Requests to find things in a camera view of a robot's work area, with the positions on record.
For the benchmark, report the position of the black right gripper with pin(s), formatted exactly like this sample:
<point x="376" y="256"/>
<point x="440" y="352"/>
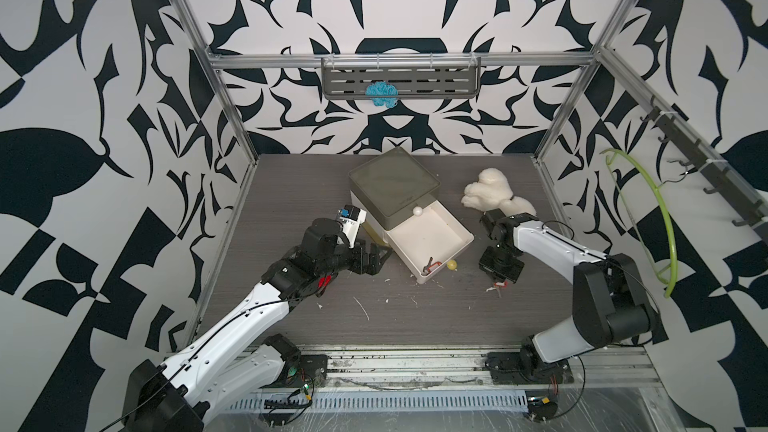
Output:
<point x="484" y="266"/>

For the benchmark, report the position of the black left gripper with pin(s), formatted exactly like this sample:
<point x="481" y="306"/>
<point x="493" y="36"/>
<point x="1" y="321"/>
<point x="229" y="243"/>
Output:
<point x="373" y="263"/>

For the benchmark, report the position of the red tagged key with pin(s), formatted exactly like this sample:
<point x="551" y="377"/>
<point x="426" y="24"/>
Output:
<point x="499" y="285"/>

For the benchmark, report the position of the white drawer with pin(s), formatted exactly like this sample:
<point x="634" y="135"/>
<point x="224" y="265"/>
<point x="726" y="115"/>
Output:
<point x="435" y="233"/>

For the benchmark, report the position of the drawer unit olive cream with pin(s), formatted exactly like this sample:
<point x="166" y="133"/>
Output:
<point x="389" y="186"/>

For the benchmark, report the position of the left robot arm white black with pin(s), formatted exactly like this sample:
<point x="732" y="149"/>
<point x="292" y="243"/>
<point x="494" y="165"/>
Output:
<point x="192" y="387"/>

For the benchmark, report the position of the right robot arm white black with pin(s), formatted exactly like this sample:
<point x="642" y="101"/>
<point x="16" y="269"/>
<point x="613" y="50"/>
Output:
<point x="609" y="301"/>

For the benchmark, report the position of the red toy with eyes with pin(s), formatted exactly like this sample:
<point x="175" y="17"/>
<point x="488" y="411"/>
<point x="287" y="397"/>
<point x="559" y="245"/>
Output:
<point x="325" y="281"/>

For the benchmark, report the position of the white plush polar bear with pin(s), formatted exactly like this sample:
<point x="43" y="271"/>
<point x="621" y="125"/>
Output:
<point x="492" y="191"/>

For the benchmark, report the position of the green clothes hanger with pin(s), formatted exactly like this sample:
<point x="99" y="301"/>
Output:
<point x="655" y="230"/>

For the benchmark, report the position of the teal crumpled scrunchie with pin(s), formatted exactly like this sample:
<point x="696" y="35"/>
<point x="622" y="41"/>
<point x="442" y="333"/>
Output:
<point x="382" y="94"/>

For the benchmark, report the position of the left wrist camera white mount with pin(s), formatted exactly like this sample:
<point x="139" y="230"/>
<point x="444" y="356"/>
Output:
<point x="351" y="218"/>

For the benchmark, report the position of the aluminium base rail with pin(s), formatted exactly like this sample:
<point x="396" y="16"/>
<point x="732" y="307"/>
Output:
<point x="399" y="367"/>

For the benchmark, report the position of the white slotted cable duct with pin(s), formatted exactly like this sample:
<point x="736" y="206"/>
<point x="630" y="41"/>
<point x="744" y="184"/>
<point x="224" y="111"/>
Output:
<point x="419" y="401"/>

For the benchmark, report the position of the grey slotted wall shelf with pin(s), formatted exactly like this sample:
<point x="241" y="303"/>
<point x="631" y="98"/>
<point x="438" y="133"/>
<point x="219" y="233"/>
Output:
<point x="414" y="78"/>

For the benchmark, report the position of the dark wall hook rail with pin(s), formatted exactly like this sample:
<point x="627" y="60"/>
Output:
<point x="722" y="176"/>

